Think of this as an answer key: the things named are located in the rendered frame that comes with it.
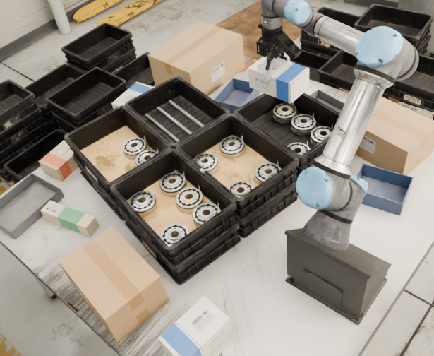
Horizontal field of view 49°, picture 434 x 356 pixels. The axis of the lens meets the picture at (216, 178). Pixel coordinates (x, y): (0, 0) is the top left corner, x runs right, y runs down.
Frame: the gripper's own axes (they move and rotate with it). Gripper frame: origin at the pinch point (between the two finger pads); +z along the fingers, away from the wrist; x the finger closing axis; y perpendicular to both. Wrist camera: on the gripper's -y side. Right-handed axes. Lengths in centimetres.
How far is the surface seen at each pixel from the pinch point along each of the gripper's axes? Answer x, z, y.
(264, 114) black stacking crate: -4.3, 27.8, 11.4
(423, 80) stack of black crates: -110, 62, -19
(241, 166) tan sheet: 26.8, 27.8, -0.5
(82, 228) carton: 84, 36, 36
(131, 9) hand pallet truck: -133, 100, 273
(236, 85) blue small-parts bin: -25, 38, 46
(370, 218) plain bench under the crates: 11, 41, -50
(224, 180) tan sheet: 36.6, 27.8, 0.1
